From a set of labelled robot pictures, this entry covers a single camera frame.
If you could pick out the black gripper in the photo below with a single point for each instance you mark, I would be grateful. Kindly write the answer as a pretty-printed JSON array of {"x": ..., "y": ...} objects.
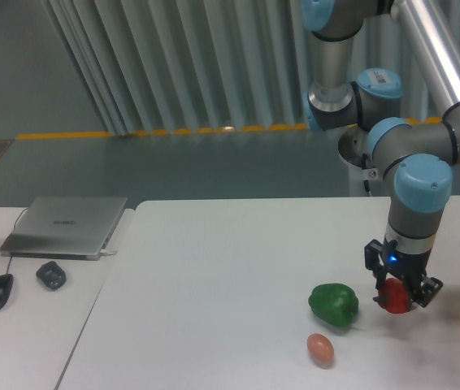
[{"x": 409, "y": 268}]

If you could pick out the green bell pepper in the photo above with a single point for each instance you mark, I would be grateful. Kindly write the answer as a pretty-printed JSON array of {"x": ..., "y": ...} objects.
[{"x": 335, "y": 304}]

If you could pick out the white side table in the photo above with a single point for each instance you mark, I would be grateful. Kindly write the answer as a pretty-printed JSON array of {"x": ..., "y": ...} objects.
[{"x": 39, "y": 328}]

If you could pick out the silver closed laptop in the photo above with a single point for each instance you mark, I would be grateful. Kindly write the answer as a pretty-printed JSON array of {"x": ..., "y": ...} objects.
[{"x": 65, "y": 228}]

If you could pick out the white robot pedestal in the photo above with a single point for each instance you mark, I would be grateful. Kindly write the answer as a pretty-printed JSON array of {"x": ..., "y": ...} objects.
[{"x": 363, "y": 176}]

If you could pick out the brown egg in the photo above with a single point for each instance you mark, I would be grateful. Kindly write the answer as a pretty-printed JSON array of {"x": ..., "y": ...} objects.
[{"x": 320, "y": 349}]

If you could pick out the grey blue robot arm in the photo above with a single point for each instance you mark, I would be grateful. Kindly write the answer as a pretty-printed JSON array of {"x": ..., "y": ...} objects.
[{"x": 415, "y": 162}]

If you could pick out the black small controller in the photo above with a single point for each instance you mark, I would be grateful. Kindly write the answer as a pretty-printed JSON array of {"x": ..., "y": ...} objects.
[{"x": 52, "y": 275}]

